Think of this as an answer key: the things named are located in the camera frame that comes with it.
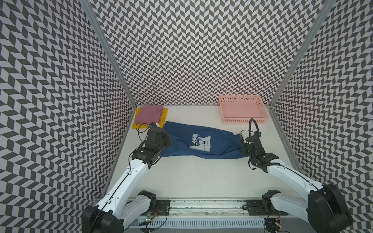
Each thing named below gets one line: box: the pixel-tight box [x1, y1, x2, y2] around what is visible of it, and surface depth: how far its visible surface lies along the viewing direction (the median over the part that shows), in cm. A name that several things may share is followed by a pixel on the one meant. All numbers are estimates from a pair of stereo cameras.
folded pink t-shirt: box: [135, 103, 164, 124], surface depth 111 cm
